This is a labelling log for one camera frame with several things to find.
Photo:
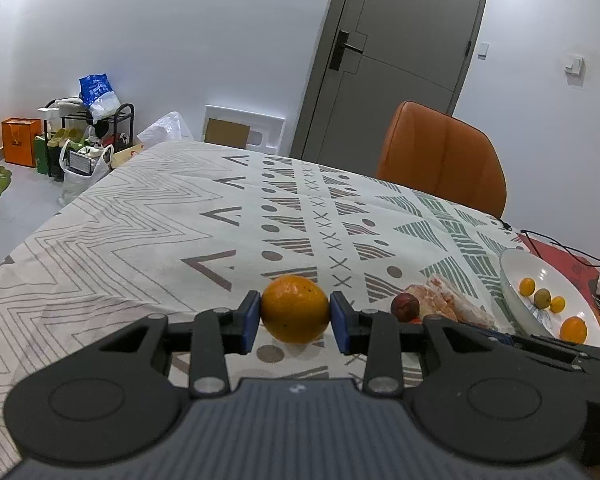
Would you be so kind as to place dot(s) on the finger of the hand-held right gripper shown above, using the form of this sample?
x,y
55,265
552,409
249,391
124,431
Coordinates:
x,y
555,349

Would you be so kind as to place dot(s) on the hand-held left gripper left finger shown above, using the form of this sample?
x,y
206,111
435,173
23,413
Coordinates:
x,y
252,322

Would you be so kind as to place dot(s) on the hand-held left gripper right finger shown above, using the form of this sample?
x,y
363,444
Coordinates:
x,y
340,322

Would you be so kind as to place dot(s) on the large orange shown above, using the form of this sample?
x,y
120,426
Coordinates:
x,y
573,330
295,310

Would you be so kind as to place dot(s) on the small orange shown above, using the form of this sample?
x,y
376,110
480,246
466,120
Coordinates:
x,y
527,286
558,304

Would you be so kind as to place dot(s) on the small green-yellow fruit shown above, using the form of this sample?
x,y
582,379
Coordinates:
x,y
542,298

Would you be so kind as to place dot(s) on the white ceramic plate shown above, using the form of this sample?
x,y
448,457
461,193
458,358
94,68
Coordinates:
x,y
515,270

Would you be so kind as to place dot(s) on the patterned white tablecloth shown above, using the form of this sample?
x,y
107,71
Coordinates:
x,y
130,230

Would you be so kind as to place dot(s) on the white foam board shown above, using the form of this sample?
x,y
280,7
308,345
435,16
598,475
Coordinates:
x,y
267,132

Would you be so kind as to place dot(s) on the brown cardboard sheet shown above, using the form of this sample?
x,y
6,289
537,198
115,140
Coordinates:
x,y
227,132

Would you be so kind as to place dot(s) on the orange leather chair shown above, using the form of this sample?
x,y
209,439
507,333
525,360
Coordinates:
x,y
440,155

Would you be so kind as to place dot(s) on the clear plastic bag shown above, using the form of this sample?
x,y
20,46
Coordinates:
x,y
165,127

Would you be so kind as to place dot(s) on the white plastic bag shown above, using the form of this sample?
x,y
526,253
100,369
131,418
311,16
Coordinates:
x,y
80,185

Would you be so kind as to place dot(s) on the black metal rack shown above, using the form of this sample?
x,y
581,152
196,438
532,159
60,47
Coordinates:
x,y
127,120

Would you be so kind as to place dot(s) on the green paper bag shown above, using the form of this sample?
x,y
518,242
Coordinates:
x,y
42,155

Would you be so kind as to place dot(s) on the blue and white bag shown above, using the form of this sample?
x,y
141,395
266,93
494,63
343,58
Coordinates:
x,y
97,92

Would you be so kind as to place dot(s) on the orange paper bag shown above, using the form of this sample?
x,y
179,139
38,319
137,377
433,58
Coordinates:
x,y
20,142

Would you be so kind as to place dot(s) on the white wall switch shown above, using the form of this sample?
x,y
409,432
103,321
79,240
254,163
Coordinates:
x,y
484,50
574,64

